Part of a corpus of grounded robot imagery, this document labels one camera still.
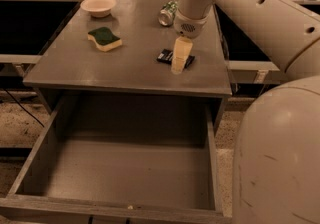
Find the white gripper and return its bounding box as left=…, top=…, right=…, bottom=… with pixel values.
left=171, top=9, right=208, bottom=74

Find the dark blue rxbar wrapper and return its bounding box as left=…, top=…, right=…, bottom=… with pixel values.
left=156, top=49, right=195, bottom=68

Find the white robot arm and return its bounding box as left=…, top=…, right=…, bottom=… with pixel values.
left=175, top=0, right=320, bottom=224

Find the grey cabinet with top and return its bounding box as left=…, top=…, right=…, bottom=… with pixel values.
left=22, top=0, right=233, bottom=136

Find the open grey top drawer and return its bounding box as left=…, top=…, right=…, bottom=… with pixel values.
left=1, top=92, right=231, bottom=224

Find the green soda can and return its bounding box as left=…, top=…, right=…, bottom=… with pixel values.
left=158, top=0, right=178, bottom=27

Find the green and yellow sponge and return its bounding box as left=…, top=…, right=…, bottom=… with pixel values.
left=87, top=27, right=122, bottom=52

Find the beige ceramic bowl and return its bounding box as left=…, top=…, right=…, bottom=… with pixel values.
left=80, top=0, right=116, bottom=18

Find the black cable on floor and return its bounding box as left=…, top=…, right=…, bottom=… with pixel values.
left=0, top=87, right=45, bottom=128

